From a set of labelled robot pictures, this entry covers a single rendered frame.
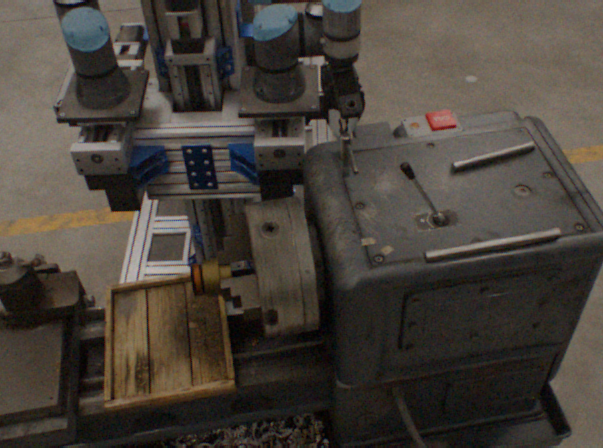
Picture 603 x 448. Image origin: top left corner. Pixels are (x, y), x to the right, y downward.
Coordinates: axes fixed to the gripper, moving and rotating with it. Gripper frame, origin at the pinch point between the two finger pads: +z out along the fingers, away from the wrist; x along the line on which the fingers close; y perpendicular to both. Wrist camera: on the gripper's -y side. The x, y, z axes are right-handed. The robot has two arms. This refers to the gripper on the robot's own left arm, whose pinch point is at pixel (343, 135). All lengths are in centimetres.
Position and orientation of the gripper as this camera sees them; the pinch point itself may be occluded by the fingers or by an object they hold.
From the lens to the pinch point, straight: 158.7
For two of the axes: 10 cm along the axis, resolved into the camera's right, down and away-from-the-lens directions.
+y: -1.8, -7.1, 6.8
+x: -9.8, 1.5, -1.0
